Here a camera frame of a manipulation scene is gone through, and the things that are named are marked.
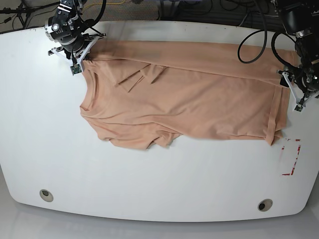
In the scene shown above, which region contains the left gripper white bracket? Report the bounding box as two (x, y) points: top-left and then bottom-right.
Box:
(277, 70), (319, 107)

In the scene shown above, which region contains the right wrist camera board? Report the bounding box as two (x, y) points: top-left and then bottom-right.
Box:
(70, 64), (82, 75)

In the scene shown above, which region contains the right table grommet hole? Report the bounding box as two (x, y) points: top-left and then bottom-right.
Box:
(258, 199), (273, 212)

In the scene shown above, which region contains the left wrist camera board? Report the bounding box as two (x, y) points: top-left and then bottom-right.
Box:
(294, 105), (303, 112)

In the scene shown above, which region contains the table grommet hole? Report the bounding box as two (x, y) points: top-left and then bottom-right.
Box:
(39, 189), (54, 203)
(258, 199), (273, 212)

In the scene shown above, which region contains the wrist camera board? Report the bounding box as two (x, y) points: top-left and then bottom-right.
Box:
(294, 105), (303, 112)
(70, 64), (82, 75)

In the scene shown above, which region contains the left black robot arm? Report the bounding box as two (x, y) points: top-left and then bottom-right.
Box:
(271, 0), (319, 112)

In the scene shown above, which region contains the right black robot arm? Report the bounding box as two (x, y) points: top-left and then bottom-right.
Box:
(44, 0), (107, 74)

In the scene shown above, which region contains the left table grommet hole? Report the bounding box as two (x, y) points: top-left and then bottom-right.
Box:
(39, 189), (54, 203)

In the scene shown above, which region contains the peach T-shirt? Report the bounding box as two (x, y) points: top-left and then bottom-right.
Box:
(80, 40), (290, 150)

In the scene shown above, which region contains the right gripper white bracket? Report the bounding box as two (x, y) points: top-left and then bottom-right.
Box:
(48, 33), (106, 66)

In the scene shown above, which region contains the red tape rectangle marking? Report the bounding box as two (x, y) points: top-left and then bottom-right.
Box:
(279, 138), (302, 176)

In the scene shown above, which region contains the black tripod stand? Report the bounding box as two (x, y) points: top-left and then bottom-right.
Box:
(0, 0), (60, 29)

